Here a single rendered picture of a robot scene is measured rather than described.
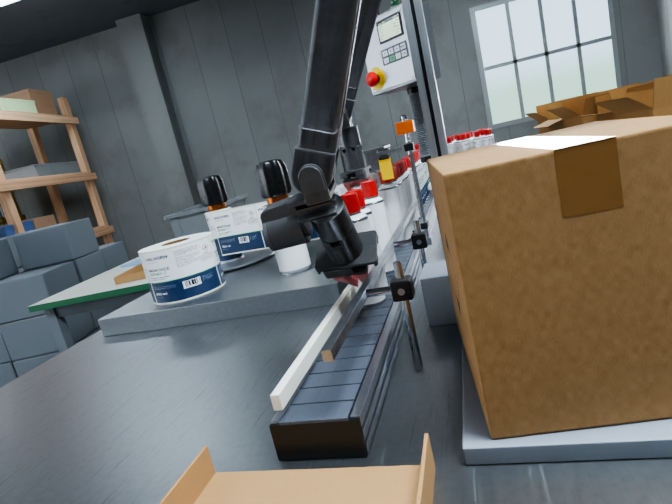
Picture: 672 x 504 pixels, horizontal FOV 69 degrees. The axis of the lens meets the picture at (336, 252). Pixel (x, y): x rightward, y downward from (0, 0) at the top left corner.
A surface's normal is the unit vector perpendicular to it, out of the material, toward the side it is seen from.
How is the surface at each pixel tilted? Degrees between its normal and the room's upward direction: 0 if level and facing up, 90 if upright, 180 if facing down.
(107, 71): 90
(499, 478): 0
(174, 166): 90
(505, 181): 90
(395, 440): 0
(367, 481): 0
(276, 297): 90
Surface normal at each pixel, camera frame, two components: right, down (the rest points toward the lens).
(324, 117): -0.03, 0.22
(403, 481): -0.22, -0.96
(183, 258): 0.43, 0.08
